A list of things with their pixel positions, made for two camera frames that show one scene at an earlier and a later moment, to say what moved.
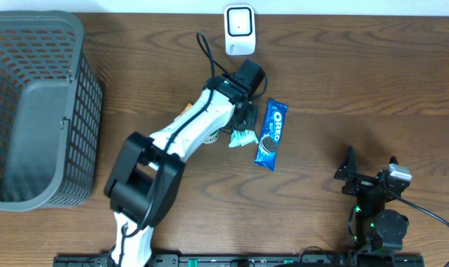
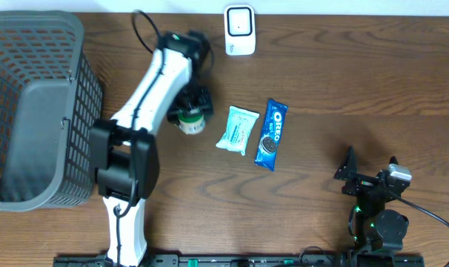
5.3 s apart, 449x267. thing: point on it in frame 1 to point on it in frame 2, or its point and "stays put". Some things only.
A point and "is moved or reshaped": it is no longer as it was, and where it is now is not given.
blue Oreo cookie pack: (268, 144) stays put
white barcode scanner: (240, 30) stays put
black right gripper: (349, 170) stays put
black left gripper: (250, 114) to (204, 99)
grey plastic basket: (44, 107) stays put
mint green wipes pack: (242, 137) is moved or reshaped
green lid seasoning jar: (212, 138) is moved or reshaped
